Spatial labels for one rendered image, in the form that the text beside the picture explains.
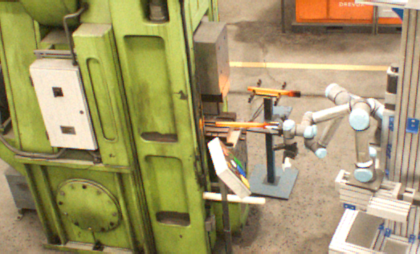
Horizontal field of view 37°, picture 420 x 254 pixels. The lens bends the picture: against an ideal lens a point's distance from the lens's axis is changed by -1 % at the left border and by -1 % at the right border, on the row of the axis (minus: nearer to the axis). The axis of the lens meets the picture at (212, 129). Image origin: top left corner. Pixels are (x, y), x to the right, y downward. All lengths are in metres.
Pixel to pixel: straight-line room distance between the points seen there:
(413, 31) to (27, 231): 3.53
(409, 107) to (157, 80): 1.62
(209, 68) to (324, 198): 1.82
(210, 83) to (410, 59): 1.30
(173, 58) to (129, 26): 0.33
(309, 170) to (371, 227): 1.06
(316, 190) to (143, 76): 2.09
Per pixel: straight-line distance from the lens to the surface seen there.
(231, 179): 3.94
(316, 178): 5.64
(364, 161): 4.10
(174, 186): 4.59
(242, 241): 5.09
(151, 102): 4.20
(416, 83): 4.06
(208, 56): 4.12
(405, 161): 4.40
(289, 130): 4.08
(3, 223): 5.79
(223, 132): 4.55
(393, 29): 7.99
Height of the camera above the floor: 3.63
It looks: 35 degrees down
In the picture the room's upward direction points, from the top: 6 degrees counter-clockwise
